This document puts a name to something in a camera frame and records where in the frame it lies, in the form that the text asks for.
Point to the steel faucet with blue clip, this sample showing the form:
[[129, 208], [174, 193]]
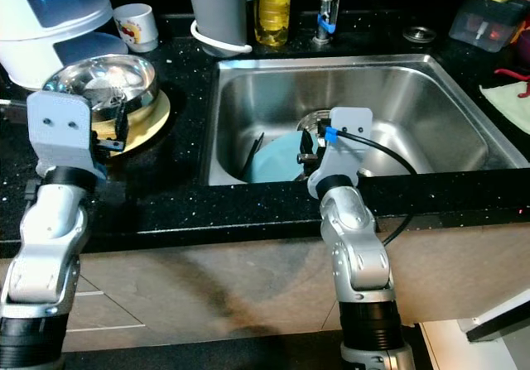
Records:
[[326, 14]]

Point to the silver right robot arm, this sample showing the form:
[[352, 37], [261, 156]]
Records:
[[360, 262]]

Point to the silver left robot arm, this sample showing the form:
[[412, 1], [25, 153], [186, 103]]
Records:
[[45, 254]]

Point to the yellow oil bottle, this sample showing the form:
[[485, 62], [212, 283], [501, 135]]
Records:
[[272, 14]]

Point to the yellow plate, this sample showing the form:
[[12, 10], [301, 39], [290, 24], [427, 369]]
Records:
[[153, 122]]

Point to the white mug with cartoon print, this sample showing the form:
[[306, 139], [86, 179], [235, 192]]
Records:
[[137, 27]]

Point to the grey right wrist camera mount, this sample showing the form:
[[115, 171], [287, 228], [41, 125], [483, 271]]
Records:
[[349, 151]]

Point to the stainless steel sink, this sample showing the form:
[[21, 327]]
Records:
[[431, 97]]

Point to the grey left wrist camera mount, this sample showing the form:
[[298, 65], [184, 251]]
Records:
[[58, 130]]

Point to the round steel hole cover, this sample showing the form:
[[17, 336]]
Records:
[[419, 34]]

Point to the grey cylindrical pipe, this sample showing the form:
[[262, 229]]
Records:
[[217, 2]]

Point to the stainless steel bowl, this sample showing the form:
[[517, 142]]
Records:
[[108, 76]]

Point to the steel sink strainer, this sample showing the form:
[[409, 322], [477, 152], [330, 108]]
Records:
[[313, 118]]

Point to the white and blue kitchen appliance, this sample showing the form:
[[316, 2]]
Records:
[[33, 39]]

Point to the clear plastic container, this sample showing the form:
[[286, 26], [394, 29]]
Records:
[[484, 29]]

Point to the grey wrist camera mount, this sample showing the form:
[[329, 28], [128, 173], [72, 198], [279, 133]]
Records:
[[58, 130], [349, 151]]

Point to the pale green cloth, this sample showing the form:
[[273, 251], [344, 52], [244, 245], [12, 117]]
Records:
[[509, 105]]

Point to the white panel with dark edge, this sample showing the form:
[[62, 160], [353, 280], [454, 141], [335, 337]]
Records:
[[501, 316]]

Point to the light blue plate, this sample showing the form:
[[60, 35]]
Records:
[[277, 161]]

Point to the black chopsticks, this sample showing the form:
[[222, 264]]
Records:
[[252, 153]]

